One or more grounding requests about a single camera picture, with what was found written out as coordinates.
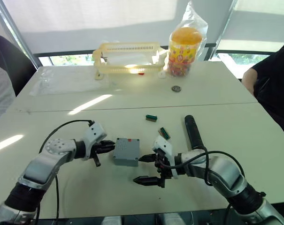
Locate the person in black shirt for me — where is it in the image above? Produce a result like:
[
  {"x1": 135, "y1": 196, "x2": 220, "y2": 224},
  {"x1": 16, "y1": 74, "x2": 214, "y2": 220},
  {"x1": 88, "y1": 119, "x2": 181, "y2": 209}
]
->
[{"x1": 241, "y1": 37, "x2": 284, "y2": 142}]

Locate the clear plastic sheet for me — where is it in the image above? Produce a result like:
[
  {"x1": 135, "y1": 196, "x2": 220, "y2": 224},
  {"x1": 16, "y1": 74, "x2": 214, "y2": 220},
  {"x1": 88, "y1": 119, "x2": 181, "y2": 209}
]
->
[{"x1": 29, "y1": 67, "x2": 111, "y2": 97}]

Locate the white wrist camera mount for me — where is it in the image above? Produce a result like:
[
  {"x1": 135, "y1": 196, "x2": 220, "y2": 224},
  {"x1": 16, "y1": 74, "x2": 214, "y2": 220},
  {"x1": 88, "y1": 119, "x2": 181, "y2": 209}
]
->
[
  {"x1": 82, "y1": 121, "x2": 108, "y2": 161},
  {"x1": 151, "y1": 135, "x2": 180, "y2": 180}
]

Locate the grey plastic box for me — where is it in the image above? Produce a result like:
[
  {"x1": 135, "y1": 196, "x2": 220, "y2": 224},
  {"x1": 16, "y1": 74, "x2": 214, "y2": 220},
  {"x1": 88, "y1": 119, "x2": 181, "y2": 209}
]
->
[{"x1": 112, "y1": 137, "x2": 141, "y2": 168}]

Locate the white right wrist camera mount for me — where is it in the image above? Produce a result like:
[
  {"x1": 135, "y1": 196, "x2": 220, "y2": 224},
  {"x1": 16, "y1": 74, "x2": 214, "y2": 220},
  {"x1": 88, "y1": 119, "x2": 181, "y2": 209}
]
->
[{"x1": 151, "y1": 135, "x2": 180, "y2": 180}]

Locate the white window blind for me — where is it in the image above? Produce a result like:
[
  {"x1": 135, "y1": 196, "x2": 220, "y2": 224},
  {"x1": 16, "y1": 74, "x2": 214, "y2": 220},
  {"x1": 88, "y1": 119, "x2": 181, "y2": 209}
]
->
[
  {"x1": 2, "y1": 0, "x2": 234, "y2": 55},
  {"x1": 216, "y1": 0, "x2": 284, "y2": 56}
]

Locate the cream slotted plastic basket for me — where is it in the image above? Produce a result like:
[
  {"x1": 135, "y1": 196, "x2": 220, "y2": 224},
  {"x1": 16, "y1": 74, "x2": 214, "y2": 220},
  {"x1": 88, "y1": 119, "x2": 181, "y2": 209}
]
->
[{"x1": 92, "y1": 42, "x2": 168, "y2": 81}]

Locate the candy jar with orange lid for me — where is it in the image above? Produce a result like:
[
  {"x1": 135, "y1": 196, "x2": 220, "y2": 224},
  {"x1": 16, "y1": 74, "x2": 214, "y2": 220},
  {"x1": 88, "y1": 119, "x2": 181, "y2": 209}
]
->
[{"x1": 166, "y1": 26, "x2": 204, "y2": 77}]

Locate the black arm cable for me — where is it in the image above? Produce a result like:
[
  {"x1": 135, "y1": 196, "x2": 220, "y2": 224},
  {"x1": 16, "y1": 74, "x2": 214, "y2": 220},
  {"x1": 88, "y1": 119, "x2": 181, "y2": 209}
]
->
[
  {"x1": 157, "y1": 146, "x2": 246, "y2": 187},
  {"x1": 35, "y1": 120, "x2": 96, "y2": 223}
]

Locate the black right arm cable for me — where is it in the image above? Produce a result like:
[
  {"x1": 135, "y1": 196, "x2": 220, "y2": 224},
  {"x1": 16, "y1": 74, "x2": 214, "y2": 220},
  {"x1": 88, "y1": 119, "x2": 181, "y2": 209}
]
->
[{"x1": 157, "y1": 146, "x2": 246, "y2": 187}]

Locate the person in grey top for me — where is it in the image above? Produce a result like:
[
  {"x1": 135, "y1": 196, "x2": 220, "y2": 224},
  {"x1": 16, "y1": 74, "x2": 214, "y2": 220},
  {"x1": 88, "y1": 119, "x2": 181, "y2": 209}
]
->
[{"x1": 0, "y1": 32, "x2": 37, "y2": 130}]

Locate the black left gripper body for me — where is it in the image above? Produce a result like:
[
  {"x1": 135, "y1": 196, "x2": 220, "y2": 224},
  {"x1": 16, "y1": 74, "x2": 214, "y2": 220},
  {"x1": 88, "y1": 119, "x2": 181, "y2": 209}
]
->
[{"x1": 91, "y1": 140, "x2": 109, "y2": 158}]

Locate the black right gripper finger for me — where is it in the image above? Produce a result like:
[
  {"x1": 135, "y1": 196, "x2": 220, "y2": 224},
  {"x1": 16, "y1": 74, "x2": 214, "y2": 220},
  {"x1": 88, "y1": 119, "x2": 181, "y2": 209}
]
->
[
  {"x1": 132, "y1": 175, "x2": 162, "y2": 188},
  {"x1": 138, "y1": 153, "x2": 158, "y2": 164}
]

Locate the black electric screwdriver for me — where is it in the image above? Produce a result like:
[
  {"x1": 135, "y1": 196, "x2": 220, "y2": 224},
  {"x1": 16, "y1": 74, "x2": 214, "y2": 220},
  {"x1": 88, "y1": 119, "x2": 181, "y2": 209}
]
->
[{"x1": 184, "y1": 114, "x2": 207, "y2": 151}]

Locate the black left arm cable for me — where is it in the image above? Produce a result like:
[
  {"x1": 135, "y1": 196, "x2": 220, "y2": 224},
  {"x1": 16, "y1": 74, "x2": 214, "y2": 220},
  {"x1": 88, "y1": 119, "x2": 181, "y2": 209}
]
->
[{"x1": 35, "y1": 120, "x2": 96, "y2": 223}]

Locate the clear plastic bag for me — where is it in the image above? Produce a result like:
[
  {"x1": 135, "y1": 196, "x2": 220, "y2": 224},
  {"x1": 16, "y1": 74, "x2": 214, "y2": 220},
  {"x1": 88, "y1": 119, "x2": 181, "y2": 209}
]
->
[{"x1": 159, "y1": 0, "x2": 209, "y2": 79}]

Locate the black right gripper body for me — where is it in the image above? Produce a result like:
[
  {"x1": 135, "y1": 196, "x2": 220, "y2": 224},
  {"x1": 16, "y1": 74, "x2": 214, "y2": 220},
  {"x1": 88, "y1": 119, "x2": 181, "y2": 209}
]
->
[{"x1": 154, "y1": 150, "x2": 172, "y2": 189}]

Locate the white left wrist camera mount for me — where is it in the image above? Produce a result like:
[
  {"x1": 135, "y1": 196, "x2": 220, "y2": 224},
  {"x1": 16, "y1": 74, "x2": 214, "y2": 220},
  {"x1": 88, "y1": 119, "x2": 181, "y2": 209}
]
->
[{"x1": 82, "y1": 121, "x2": 108, "y2": 161}]

